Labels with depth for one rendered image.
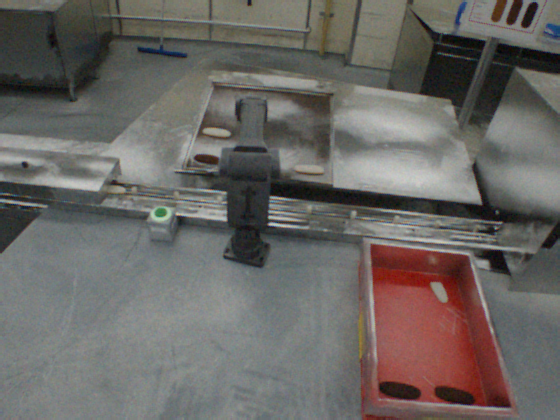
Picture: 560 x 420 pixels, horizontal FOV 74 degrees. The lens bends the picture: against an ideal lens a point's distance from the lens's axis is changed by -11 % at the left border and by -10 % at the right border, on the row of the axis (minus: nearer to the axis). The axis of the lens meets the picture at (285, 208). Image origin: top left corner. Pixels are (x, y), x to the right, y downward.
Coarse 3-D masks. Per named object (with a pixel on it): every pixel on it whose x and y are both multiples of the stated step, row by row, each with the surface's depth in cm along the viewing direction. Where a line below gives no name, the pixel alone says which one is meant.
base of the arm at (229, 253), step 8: (256, 232) 113; (232, 240) 120; (240, 240) 110; (248, 240) 110; (256, 240) 111; (232, 248) 114; (240, 248) 112; (248, 248) 111; (256, 248) 112; (264, 248) 118; (224, 256) 114; (232, 256) 113; (240, 256) 113; (248, 256) 112; (256, 256) 114; (264, 256) 115; (248, 264) 114; (256, 264) 113
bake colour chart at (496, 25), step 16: (480, 0) 148; (496, 0) 147; (512, 0) 146; (528, 0) 144; (544, 0) 143; (464, 16) 153; (480, 16) 152; (496, 16) 151; (512, 16) 149; (528, 16) 148; (544, 16) 147; (480, 32) 156; (496, 32) 155; (512, 32) 153; (528, 32) 152
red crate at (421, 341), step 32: (384, 288) 111; (416, 288) 112; (448, 288) 112; (384, 320) 103; (416, 320) 103; (448, 320) 104; (384, 352) 96; (416, 352) 96; (448, 352) 97; (416, 384) 90; (448, 384) 90; (480, 384) 91; (384, 416) 82
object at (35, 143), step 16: (0, 144) 147; (16, 144) 148; (32, 144) 149; (48, 144) 150; (64, 144) 150; (80, 144) 151; (96, 144) 152; (0, 208) 124; (16, 208) 122; (32, 208) 123; (0, 224) 130; (16, 224) 129; (0, 240) 135
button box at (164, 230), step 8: (152, 208) 116; (176, 216) 119; (152, 224) 113; (160, 224) 113; (168, 224) 113; (176, 224) 120; (152, 232) 115; (160, 232) 115; (168, 232) 115; (168, 240) 117
